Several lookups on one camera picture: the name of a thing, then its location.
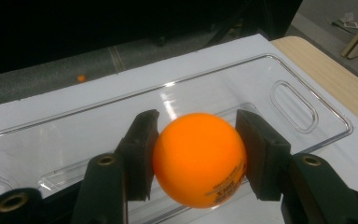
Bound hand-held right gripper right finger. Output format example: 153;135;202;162
235;108;358;224

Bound crumpled white paper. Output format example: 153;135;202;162
331;12;358;32

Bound dark curtain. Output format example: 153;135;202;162
0;0;250;78

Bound clear plastic container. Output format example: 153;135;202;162
0;53;354;224

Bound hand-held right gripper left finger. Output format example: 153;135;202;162
70;108;160;224

